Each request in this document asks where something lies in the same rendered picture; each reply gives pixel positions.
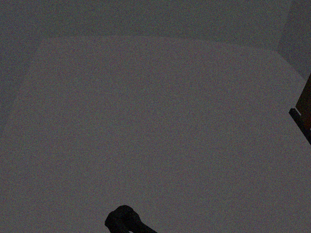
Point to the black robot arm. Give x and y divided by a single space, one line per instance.
125 219

